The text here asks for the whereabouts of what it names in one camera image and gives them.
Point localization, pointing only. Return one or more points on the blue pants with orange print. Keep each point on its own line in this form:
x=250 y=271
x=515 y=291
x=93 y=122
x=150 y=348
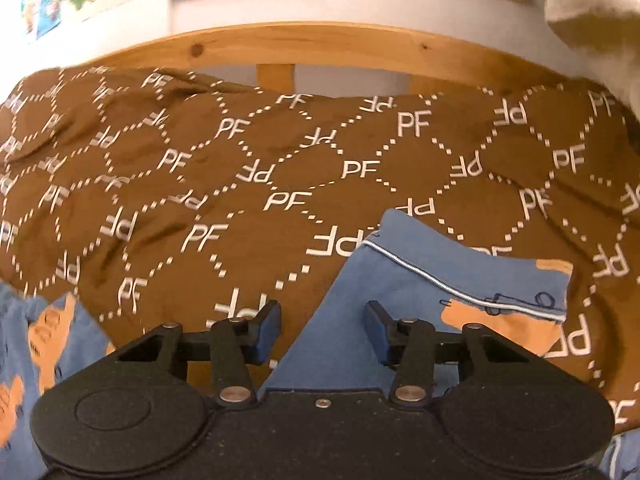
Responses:
x=340 y=290

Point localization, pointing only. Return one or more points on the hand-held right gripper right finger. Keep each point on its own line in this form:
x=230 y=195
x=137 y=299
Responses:
x=376 y=332

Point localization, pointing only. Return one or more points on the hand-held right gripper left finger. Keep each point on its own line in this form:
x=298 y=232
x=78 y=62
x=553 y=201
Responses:
x=267 y=332

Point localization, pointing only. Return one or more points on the cream hanging garment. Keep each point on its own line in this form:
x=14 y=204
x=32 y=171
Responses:
x=600 y=20

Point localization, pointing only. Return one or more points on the brown printed blanket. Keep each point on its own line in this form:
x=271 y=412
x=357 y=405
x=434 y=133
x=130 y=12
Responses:
x=325 y=150

